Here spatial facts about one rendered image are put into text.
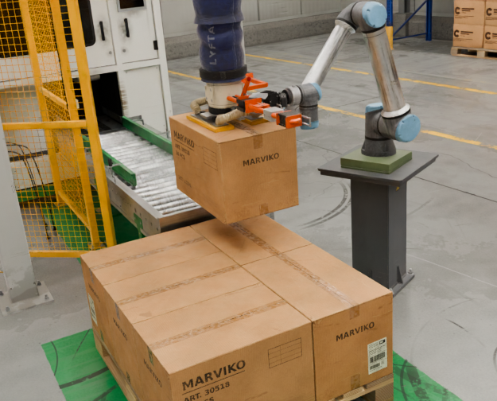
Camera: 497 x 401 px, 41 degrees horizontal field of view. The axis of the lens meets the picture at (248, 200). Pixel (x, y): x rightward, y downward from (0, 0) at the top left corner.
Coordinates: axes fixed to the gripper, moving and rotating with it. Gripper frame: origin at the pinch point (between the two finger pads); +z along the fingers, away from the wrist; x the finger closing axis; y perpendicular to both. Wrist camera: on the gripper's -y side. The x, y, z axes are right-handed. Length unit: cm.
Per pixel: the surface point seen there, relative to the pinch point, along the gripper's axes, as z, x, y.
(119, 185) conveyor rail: 32, -65, 122
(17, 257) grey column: 100, -94, 123
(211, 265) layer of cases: 30, -70, -4
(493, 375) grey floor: -69, -124, -84
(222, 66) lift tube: 4.9, 16.1, 17.5
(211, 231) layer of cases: 13, -70, 32
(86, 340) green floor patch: 81, -124, 58
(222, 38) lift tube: 3.9, 28.7, 17.1
